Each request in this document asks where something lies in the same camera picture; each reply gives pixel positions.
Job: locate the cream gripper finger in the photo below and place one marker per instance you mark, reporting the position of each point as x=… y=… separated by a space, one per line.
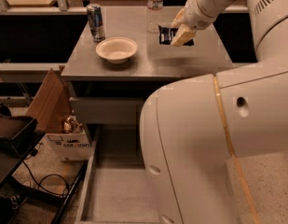
x=179 y=19
x=183 y=35

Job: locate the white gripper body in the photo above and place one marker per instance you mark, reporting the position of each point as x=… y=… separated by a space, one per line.
x=196 y=16

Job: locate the blue rxbar snack bar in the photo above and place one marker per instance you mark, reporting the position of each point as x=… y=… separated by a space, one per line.
x=166 y=34

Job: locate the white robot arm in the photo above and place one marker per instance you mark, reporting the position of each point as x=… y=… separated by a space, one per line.
x=190 y=128

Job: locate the grey drawer cabinet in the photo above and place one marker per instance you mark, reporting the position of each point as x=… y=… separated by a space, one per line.
x=150 y=68

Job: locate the closed grey top drawer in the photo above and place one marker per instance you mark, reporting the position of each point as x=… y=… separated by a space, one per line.
x=106 y=110

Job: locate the open grey middle drawer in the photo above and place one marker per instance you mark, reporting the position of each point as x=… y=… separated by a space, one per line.
x=115 y=188

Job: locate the clear plastic water bottle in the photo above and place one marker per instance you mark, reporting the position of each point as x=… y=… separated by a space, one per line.
x=154 y=9

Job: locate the white paper bowl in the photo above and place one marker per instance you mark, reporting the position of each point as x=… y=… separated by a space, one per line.
x=116 y=50

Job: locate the blue silver energy drink can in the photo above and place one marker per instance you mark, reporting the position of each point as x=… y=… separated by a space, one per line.
x=95 y=18

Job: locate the brown cardboard box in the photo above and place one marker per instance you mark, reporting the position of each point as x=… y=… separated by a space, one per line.
x=51 y=106

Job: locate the white printed cardboard box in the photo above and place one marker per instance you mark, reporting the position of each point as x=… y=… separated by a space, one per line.
x=69 y=146

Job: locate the black cart with tray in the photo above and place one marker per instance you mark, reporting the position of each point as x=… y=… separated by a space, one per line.
x=18 y=137

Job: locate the grey metal shelf rail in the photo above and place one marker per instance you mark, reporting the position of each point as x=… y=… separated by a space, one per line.
x=27 y=72

